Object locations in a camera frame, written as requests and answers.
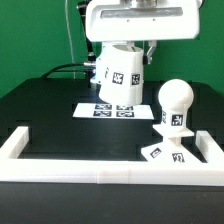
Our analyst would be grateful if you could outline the white lamp shade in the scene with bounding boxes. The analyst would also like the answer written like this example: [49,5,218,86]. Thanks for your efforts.
[99,45,144,106]

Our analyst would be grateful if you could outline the white U-shaped fence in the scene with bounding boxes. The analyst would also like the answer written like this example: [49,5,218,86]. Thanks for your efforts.
[0,126,224,186]

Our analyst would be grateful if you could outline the white marker sheet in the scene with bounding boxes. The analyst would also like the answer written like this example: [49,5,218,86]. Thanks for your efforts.
[73,103,154,120]

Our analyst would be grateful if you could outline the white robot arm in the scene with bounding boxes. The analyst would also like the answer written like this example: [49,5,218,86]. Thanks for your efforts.
[85,0,204,84]

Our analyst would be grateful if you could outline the black cable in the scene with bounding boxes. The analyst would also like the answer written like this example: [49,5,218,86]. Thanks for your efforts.
[40,61,98,80]

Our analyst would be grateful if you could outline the white lamp bulb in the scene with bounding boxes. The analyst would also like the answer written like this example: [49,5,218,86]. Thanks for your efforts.
[158,79,194,129]

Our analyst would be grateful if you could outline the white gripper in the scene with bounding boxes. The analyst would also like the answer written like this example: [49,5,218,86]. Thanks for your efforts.
[85,0,200,64]

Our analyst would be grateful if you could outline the white lamp base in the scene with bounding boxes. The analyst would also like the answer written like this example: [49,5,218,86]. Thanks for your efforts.
[141,124,201,165]

